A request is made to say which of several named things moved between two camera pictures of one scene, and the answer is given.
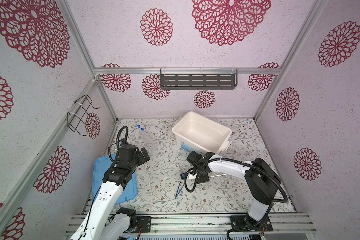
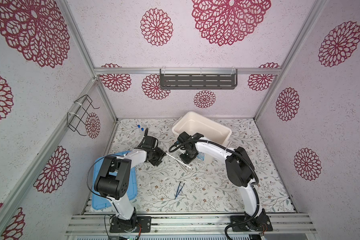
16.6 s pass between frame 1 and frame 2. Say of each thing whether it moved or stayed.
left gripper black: moved
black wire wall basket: stayed
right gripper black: moved
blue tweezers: stayed
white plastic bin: stayed
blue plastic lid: stayed
